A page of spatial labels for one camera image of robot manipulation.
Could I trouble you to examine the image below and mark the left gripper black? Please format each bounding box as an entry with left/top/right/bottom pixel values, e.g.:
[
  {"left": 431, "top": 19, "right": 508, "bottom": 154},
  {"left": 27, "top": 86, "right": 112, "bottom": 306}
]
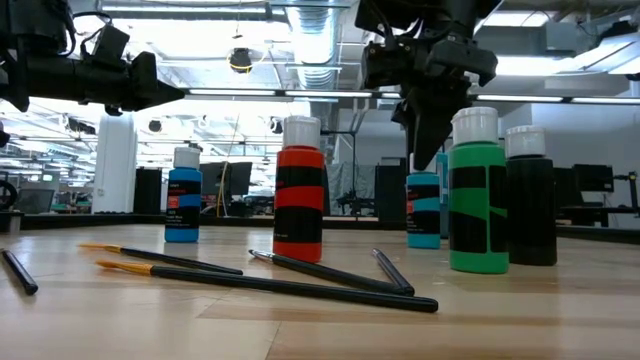
[{"left": 119, "top": 49, "right": 186, "bottom": 113}]

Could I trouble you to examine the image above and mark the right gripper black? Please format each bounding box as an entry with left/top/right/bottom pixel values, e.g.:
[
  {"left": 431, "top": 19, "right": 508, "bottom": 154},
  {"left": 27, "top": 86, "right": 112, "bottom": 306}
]
[{"left": 391, "top": 33, "right": 499, "bottom": 172}]

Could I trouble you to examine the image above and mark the large green paint bottle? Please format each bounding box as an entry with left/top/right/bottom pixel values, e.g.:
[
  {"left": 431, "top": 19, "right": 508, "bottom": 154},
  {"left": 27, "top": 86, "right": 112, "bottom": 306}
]
[{"left": 446, "top": 106, "right": 511, "bottom": 276}]

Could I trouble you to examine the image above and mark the small teal paint bottle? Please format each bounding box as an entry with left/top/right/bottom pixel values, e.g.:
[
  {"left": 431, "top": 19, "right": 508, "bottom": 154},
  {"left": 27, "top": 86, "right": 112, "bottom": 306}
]
[{"left": 405, "top": 153, "right": 443, "bottom": 251}]

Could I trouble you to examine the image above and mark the small light blue paint bottle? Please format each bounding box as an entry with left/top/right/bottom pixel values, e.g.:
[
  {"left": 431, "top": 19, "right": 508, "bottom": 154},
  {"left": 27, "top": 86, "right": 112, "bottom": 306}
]
[{"left": 164, "top": 146, "right": 204, "bottom": 245}]

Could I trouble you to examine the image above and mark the large black paint bottle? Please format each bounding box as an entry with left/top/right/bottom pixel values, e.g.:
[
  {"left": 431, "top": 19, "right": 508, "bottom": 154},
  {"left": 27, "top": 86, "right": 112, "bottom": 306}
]
[{"left": 504, "top": 124, "right": 559, "bottom": 267}]

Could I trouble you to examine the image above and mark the large orange-red paint bottle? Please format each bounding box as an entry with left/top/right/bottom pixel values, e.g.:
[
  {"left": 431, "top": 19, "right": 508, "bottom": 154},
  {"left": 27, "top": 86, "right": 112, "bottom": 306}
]
[{"left": 272, "top": 115, "right": 327, "bottom": 265}]

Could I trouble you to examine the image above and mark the black partition panel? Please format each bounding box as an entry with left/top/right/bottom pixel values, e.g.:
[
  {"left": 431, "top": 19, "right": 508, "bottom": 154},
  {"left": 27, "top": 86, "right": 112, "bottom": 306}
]
[{"left": 374, "top": 156, "right": 416, "bottom": 224}]

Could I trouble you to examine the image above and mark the black ceiling dome device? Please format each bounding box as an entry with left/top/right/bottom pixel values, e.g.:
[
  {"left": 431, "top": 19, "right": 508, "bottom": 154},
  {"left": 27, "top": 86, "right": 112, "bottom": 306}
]
[{"left": 228, "top": 46, "right": 255, "bottom": 75}]

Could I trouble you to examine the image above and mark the grey overhead rig bar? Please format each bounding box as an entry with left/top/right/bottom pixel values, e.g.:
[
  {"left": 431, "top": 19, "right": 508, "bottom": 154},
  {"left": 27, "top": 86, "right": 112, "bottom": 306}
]
[{"left": 97, "top": 0, "right": 275, "bottom": 22}]

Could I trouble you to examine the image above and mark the white building column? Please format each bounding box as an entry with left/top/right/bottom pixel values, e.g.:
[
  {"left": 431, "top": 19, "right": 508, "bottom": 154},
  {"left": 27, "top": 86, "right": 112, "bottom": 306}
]
[{"left": 91, "top": 114, "right": 139, "bottom": 215}]

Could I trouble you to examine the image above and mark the pair of black monitors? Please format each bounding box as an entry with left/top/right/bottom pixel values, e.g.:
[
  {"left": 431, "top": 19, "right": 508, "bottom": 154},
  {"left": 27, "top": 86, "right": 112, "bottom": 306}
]
[{"left": 193, "top": 161, "right": 254, "bottom": 197}]

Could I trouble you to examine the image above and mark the black cabinet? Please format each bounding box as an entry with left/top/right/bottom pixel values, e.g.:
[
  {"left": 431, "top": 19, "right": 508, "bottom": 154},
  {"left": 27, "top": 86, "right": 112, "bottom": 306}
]
[{"left": 132, "top": 166, "right": 164, "bottom": 216}]

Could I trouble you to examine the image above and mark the grey-green tarp curtain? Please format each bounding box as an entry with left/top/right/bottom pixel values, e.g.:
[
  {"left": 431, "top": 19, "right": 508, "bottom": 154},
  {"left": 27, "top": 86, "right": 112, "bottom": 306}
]
[{"left": 325, "top": 161, "right": 377, "bottom": 217}]

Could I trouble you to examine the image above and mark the long ceiling light strip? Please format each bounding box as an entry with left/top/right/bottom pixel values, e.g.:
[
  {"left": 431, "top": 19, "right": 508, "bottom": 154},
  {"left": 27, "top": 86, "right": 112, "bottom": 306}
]
[{"left": 164, "top": 87, "right": 640, "bottom": 105}]

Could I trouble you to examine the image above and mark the thin orange-bristle black paintbrush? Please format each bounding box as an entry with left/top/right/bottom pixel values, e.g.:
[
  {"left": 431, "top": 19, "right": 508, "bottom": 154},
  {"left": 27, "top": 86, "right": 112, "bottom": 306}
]
[{"left": 77, "top": 242, "right": 244, "bottom": 277}]

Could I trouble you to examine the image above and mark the black computer monitor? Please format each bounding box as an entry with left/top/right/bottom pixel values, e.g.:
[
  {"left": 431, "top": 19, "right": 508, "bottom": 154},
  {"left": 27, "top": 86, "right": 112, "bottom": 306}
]
[{"left": 572, "top": 163, "right": 615, "bottom": 194}]

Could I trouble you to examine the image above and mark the grey background chair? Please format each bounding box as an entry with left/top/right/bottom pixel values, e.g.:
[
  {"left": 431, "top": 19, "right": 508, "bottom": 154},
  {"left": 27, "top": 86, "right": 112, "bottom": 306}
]
[{"left": 13, "top": 188, "right": 57, "bottom": 215}]

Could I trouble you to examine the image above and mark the silver-ferrule black paintbrush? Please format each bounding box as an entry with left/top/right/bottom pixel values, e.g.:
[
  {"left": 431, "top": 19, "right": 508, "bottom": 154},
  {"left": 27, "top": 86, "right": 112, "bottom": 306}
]
[{"left": 247, "top": 249, "right": 407, "bottom": 296}]

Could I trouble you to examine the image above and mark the black background desk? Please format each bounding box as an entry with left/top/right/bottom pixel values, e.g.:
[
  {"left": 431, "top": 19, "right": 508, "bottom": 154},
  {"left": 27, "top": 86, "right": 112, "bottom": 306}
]
[{"left": 556, "top": 202, "right": 640, "bottom": 229}]

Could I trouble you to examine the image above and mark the black round background object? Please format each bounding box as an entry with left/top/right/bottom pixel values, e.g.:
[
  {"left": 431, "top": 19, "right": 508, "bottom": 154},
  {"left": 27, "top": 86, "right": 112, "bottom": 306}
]
[{"left": 0, "top": 178, "right": 19, "bottom": 211}]

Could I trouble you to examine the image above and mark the thick orange-bristle black paintbrush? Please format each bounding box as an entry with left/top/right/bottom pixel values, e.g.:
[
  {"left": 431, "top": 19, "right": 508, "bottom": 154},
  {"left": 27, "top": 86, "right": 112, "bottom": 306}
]
[{"left": 94, "top": 259, "right": 440, "bottom": 315}]

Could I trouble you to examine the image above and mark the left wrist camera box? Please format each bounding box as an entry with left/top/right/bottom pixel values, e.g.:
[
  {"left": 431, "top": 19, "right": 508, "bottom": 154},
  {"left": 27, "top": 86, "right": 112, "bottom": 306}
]
[{"left": 79, "top": 23, "right": 131, "bottom": 69}]

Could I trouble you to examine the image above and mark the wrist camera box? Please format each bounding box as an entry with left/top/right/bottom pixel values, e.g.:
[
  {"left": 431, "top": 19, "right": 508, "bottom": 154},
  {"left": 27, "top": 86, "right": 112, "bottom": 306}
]
[
  {"left": 359, "top": 39, "right": 404, "bottom": 91},
  {"left": 79, "top": 23, "right": 131, "bottom": 69}
]

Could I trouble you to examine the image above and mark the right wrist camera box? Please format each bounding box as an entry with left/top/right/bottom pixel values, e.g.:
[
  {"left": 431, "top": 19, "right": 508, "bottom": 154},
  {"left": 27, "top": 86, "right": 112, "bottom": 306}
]
[{"left": 359, "top": 39, "right": 404, "bottom": 91}]

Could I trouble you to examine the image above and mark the black left camera cable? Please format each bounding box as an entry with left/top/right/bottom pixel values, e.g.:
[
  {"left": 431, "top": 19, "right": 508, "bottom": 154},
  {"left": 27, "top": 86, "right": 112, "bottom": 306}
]
[{"left": 69, "top": 10, "right": 114, "bottom": 56}]

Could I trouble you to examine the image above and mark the silver ceiling air duct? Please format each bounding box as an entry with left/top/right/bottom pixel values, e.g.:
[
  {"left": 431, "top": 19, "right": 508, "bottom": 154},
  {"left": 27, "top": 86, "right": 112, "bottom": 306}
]
[{"left": 285, "top": 0, "right": 349, "bottom": 92}]

